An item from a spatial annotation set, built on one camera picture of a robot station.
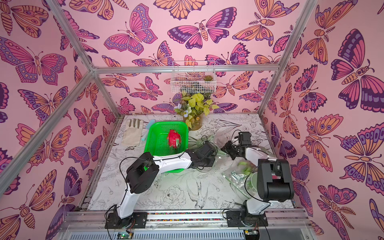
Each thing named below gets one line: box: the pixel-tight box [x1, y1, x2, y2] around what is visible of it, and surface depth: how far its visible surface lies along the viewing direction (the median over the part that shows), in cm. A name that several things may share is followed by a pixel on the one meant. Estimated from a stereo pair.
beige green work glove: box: [121, 118, 144, 146], surface depth 112 cm
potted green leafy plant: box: [173, 93, 220, 131], surface depth 97 cm
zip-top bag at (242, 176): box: [222, 159, 258, 200], surface depth 82 cm
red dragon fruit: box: [167, 129, 181, 149], surface depth 97 cm
